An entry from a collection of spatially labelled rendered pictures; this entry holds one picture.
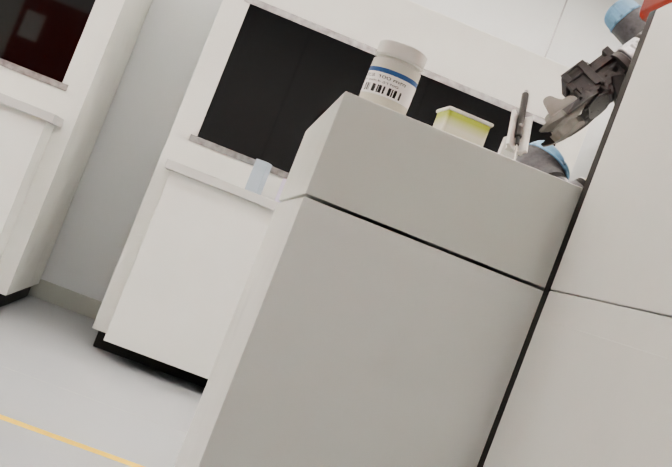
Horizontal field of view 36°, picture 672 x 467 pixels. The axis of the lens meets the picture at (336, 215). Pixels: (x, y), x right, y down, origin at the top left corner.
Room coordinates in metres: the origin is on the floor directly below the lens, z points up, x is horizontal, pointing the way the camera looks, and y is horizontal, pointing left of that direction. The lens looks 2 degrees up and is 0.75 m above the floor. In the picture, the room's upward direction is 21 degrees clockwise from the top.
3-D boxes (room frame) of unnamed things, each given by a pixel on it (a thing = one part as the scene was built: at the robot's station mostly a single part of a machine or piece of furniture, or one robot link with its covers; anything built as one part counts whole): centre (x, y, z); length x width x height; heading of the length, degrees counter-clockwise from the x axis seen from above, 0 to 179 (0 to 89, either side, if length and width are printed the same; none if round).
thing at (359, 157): (1.68, -0.09, 0.89); 0.62 x 0.35 x 0.14; 6
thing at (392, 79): (1.43, 0.00, 1.01); 0.07 x 0.07 x 0.10
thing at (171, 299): (5.03, -0.03, 1.00); 1.80 x 1.08 x 2.00; 96
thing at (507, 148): (1.71, -0.23, 1.03); 0.06 x 0.04 x 0.13; 6
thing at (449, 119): (1.58, -0.13, 1.00); 0.07 x 0.07 x 0.07; 10
